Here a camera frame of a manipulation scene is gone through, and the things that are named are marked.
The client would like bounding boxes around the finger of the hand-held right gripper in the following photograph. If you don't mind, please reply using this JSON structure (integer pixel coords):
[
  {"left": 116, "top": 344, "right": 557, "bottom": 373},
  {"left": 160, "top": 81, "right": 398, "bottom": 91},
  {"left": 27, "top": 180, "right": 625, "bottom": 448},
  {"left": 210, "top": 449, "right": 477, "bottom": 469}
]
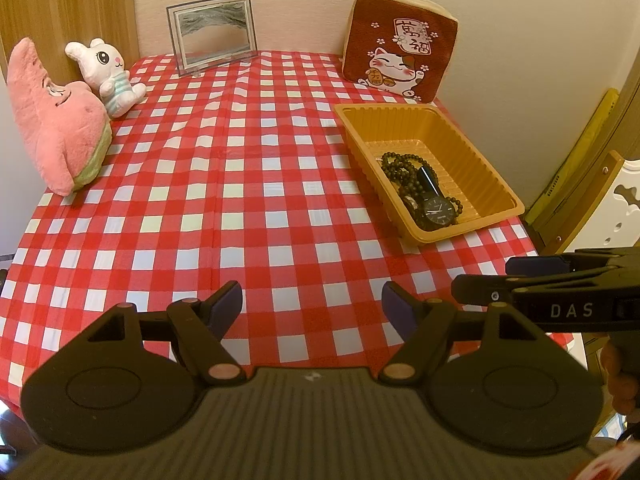
[
  {"left": 505, "top": 254, "right": 621, "bottom": 277},
  {"left": 451, "top": 266, "right": 623, "bottom": 306}
]

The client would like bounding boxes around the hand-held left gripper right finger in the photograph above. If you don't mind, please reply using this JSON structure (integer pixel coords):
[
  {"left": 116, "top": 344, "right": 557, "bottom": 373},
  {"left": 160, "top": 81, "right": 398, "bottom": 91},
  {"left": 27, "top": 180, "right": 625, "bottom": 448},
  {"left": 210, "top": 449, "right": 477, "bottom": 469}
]
[{"left": 378, "top": 281, "right": 543, "bottom": 386}]

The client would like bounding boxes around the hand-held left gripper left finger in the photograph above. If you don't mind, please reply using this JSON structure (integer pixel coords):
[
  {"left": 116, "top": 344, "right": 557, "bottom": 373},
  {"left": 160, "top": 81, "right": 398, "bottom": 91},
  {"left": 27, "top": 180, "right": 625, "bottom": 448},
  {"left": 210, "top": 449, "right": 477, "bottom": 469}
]
[{"left": 85, "top": 280, "right": 248, "bottom": 386}]

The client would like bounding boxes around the brown bead long necklace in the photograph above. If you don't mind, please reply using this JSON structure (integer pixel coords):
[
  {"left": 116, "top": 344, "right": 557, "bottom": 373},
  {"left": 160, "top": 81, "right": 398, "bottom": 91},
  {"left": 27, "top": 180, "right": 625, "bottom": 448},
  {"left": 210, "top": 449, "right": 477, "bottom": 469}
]
[{"left": 400, "top": 180, "right": 465, "bottom": 222}]

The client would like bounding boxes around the black watch dark face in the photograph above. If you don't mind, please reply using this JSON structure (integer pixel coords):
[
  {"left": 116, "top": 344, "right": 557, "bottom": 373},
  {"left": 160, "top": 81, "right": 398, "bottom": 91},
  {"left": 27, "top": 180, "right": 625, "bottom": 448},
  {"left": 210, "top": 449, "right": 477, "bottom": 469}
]
[{"left": 410, "top": 195, "right": 461, "bottom": 232}]

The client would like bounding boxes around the dark bead long necklace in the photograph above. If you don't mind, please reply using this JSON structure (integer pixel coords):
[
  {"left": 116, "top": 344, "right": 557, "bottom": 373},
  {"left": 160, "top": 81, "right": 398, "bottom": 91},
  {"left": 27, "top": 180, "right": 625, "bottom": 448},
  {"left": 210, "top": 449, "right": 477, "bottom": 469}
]
[{"left": 381, "top": 152, "right": 441, "bottom": 196}]

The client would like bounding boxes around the yellow plastic tray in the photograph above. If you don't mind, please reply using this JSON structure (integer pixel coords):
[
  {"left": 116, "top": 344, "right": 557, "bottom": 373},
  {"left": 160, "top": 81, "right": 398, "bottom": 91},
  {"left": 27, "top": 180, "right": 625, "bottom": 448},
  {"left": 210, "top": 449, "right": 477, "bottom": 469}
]
[{"left": 334, "top": 102, "right": 526, "bottom": 246}]

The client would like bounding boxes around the person's right hand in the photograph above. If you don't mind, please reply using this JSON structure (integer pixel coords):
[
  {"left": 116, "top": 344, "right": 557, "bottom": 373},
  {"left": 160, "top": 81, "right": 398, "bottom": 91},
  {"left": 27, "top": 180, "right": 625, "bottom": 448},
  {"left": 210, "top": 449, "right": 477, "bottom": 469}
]
[{"left": 600, "top": 342, "right": 640, "bottom": 416}]

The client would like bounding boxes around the white furniture panel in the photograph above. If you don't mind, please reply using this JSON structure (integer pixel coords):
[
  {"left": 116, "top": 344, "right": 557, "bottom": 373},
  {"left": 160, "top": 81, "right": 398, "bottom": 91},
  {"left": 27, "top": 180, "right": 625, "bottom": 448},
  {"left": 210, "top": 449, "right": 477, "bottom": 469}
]
[{"left": 585, "top": 157, "right": 640, "bottom": 251}]

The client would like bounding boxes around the red checkered tablecloth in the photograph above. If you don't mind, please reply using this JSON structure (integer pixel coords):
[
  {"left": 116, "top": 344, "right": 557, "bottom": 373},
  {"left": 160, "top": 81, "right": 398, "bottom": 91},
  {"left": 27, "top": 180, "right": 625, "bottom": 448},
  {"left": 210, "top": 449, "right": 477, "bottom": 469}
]
[{"left": 0, "top": 50, "right": 576, "bottom": 411}]

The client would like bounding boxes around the pink starfish plush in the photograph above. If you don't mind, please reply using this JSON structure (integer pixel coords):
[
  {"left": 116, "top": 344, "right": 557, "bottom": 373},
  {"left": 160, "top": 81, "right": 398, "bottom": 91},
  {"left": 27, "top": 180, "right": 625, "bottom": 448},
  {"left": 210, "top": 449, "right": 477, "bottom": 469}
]
[{"left": 6, "top": 39, "right": 113, "bottom": 197}]

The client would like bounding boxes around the red lucky cat cushion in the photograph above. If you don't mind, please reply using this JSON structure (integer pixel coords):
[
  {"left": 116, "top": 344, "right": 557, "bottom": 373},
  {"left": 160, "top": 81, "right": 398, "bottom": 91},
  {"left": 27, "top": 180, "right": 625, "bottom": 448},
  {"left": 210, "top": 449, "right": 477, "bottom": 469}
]
[{"left": 341, "top": 0, "right": 460, "bottom": 105}]

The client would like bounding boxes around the white bunny plush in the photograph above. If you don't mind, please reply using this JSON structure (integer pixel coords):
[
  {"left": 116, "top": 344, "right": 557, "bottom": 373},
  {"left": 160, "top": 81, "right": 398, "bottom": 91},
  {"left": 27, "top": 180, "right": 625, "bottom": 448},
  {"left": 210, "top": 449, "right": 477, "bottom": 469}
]
[{"left": 65, "top": 38, "right": 147, "bottom": 119}]

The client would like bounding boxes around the wooden panel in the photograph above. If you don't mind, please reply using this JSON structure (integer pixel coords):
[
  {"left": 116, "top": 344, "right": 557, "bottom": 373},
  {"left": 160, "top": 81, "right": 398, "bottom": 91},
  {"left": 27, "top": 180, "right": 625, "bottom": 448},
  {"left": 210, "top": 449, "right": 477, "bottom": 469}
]
[{"left": 0, "top": 0, "right": 138, "bottom": 91}]

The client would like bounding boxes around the wooden frame rail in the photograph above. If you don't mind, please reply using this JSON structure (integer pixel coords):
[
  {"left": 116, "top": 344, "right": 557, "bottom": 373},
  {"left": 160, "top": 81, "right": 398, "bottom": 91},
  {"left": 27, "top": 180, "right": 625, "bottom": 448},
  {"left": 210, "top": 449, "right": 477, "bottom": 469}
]
[{"left": 537, "top": 150, "right": 626, "bottom": 256}]

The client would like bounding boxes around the glass sand art frame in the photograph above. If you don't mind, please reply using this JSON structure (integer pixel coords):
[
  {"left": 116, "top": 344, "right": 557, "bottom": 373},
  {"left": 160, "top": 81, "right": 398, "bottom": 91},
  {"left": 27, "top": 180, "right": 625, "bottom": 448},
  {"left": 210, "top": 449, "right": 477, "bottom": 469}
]
[{"left": 166, "top": 0, "right": 258, "bottom": 78}]

